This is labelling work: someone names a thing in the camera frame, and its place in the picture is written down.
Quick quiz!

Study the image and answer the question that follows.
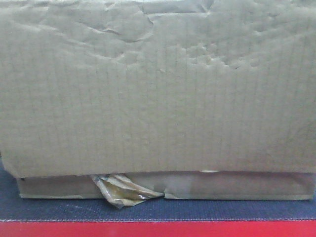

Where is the large brown cardboard box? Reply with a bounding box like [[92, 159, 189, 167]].
[[0, 0, 316, 178]]

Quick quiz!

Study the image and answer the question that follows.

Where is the crumpled clear packing tape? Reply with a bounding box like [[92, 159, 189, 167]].
[[90, 174, 164, 209]]

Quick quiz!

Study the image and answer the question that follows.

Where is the red platform edge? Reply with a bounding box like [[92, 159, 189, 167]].
[[0, 220, 316, 237]]

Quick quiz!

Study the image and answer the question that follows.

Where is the dark blue woven mat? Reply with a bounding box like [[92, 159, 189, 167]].
[[0, 168, 316, 222]]

